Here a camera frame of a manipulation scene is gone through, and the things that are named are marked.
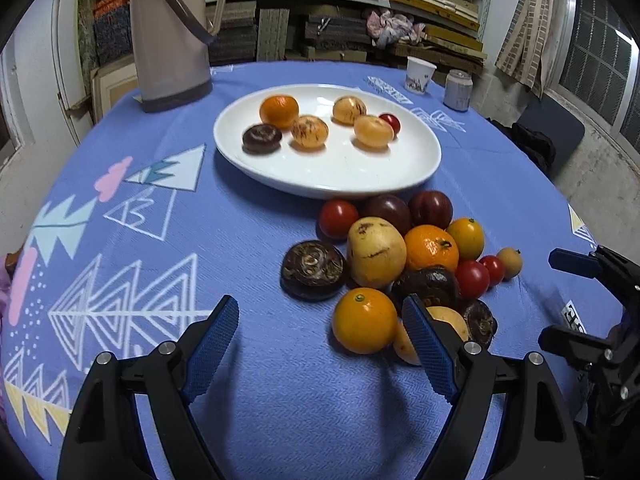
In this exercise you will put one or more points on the white oval plate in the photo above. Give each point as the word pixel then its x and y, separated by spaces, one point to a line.
pixel 342 167

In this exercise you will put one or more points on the dark purple plum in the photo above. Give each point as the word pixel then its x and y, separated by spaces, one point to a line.
pixel 431 207
pixel 390 208

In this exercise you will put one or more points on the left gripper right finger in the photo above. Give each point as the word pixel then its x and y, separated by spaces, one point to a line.
pixel 536 438

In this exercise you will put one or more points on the dark water chestnut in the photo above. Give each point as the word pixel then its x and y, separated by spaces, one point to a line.
pixel 261 139

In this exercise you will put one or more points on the dark blue cushion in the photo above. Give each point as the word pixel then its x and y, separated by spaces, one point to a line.
pixel 549 117

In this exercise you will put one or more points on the tan round fruit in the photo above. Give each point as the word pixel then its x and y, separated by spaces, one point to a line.
pixel 403 345

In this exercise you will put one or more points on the beige checked curtain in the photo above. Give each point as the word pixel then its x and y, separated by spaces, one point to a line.
pixel 521 56

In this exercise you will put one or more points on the red cherry tomato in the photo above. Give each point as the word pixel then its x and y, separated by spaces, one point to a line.
pixel 392 120

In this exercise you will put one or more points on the grey drink can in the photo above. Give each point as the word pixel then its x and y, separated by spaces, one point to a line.
pixel 458 90

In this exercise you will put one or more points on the red tomato near plate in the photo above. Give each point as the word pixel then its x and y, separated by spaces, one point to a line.
pixel 336 217

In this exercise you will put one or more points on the small orange tangerine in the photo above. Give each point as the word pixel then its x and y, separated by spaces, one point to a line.
pixel 279 110

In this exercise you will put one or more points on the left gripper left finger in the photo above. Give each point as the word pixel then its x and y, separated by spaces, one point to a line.
pixel 104 439

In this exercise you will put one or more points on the large orange tangerine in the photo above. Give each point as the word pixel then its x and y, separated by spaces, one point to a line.
pixel 431 246

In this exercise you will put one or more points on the shelf with stacked boards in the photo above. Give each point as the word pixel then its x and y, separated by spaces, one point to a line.
pixel 283 30

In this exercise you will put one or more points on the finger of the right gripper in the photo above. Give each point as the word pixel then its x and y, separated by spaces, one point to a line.
pixel 574 263

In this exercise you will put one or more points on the pale tan fruit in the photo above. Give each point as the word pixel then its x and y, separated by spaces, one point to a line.
pixel 347 109

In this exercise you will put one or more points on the barred window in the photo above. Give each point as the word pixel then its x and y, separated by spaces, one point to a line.
pixel 598 67

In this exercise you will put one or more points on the large dark mangosteen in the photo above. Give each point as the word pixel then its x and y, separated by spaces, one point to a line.
pixel 313 270

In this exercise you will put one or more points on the small tan longan fruit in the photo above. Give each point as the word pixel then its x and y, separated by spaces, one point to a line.
pixel 512 262

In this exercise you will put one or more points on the large tan passion fruit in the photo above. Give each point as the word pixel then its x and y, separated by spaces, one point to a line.
pixel 376 252

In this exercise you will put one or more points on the pink crumpled cloth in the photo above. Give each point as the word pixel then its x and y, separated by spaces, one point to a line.
pixel 388 28

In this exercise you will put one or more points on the tan speckled fruit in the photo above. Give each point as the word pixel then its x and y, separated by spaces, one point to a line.
pixel 310 132

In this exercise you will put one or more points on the beige thermos jug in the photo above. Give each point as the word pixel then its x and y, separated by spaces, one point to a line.
pixel 170 39

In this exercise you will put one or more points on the yellow orange citrus fruit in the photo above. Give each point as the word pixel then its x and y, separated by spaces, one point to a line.
pixel 469 237

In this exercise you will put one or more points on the white paper cup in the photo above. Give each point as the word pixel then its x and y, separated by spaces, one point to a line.
pixel 419 74

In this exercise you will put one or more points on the purple cloth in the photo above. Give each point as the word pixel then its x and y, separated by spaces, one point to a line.
pixel 5 286

